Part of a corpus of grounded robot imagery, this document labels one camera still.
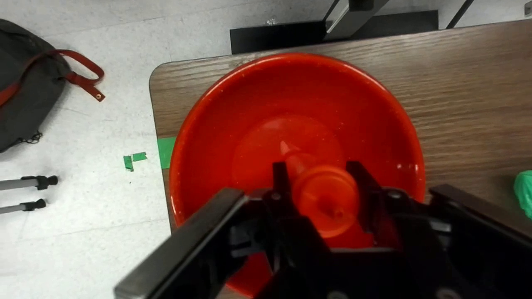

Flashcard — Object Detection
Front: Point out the black stand base with post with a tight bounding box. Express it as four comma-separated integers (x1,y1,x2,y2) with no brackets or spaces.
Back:
227,0,440,57

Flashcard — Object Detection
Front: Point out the gray backpack with red straps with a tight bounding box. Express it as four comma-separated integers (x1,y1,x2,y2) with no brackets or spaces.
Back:
0,18,107,155

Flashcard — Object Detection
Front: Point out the green plastic toy vegetable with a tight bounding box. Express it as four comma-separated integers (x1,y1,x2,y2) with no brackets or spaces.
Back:
511,170,532,221

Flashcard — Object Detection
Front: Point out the silver tripod leg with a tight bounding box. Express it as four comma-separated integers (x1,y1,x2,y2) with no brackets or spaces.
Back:
0,198,48,218
0,173,59,193

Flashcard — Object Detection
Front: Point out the red plastic bowl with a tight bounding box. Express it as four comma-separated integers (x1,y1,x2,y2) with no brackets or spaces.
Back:
167,52,428,298

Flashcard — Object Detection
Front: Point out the green tape piece on floor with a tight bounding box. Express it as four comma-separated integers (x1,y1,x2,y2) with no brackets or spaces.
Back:
121,150,149,173

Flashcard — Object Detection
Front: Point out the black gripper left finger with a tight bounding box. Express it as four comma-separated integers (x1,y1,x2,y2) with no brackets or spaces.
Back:
112,160,329,299

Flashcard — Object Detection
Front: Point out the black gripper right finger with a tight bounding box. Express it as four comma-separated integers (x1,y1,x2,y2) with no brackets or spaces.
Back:
344,160,532,299

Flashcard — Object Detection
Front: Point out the green tape strip on table edge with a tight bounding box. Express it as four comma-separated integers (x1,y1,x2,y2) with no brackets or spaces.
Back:
156,135,177,173

